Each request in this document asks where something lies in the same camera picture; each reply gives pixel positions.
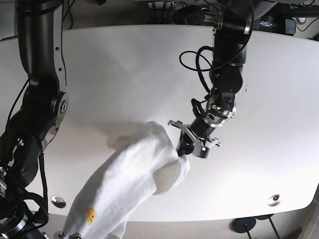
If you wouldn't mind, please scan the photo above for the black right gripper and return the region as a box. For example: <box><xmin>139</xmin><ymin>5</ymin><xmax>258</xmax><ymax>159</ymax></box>
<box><xmin>53</xmin><ymin>231</ymin><xmax>81</xmax><ymax>239</ymax></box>

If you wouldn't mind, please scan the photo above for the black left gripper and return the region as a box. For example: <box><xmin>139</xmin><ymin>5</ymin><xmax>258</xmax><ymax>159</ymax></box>
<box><xmin>168</xmin><ymin>119</ymin><xmax>222</xmax><ymax>156</ymax></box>

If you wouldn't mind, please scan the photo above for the white printed T-shirt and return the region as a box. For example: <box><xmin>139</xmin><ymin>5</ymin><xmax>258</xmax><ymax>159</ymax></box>
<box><xmin>63</xmin><ymin>121</ymin><xmax>190</xmax><ymax>239</ymax></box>

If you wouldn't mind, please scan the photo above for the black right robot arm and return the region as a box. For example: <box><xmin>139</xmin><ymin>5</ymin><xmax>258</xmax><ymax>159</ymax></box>
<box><xmin>0</xmin><ymin>0</ymin><xmax>69</xmax><ymax>239</ymax></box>

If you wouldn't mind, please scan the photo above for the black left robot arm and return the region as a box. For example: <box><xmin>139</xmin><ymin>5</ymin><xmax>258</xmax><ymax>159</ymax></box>
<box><xmin>168</xmin><ymin>0</ymin><xmax>254</xmax><ymax>158</ymax></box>

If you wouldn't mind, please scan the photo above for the left silver table grommet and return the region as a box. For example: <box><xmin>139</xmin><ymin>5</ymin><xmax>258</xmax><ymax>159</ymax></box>
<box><xmin>51</xmin><ymin>195</ymin><xmax>66</xmax><ymax>209</ymax></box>

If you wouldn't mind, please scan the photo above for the silver table grommet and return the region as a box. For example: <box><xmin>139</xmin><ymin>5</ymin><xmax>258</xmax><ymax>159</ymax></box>
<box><xmin>267</xmin><ymin>194</ymin><xmax>281</xmax><ymax>207</ymax></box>
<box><xmin>51</xmin><ymin>195</ymin><xmax>66</xmax><ymax>209</ymax></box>

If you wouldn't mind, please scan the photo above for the black round stand base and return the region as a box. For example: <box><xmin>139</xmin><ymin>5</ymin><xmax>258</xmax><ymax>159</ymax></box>
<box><xmin>231</xmin><ymin>217</ymin><xmax>256</xmax><ymax>234</ymax></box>

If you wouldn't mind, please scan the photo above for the right silver table grommet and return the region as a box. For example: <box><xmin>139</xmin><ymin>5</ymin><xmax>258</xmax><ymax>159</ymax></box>
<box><xmin>267</xmin><ymin>194</ymin><xmax>281</xmax><ymax>207</ymax></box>

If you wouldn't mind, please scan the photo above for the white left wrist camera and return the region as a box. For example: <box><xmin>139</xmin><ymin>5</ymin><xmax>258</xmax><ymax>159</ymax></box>
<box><xmin>192</xmin><ymin>144</ymin><xmax>210</xmax><ymax>158</ymax></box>

